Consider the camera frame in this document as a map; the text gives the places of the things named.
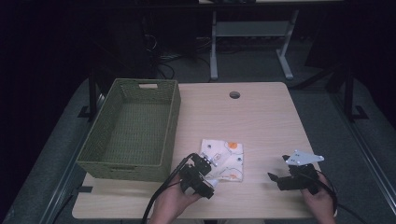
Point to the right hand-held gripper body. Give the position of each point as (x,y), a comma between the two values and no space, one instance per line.
(300,179)

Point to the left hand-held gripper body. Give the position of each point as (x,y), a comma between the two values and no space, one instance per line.
(193,179)

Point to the white patterned cloth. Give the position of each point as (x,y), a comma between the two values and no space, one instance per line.
(229,155)

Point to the green woven basket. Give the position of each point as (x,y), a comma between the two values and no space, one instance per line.
(137,130)

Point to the person's right hand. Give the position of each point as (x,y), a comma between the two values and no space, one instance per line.
(320,202)

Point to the person's left hand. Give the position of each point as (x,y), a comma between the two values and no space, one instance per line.
(171,202)

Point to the black metal stand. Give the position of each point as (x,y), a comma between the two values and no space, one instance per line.
(92,93)
(349,93)

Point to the black tape strip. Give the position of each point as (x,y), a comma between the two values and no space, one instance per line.
(84,189)

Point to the metal floor rail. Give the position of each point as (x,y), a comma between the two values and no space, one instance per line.
(364,149)
(67,174)

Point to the grey metal desk frame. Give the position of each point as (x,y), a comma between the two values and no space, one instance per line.
(249,29)

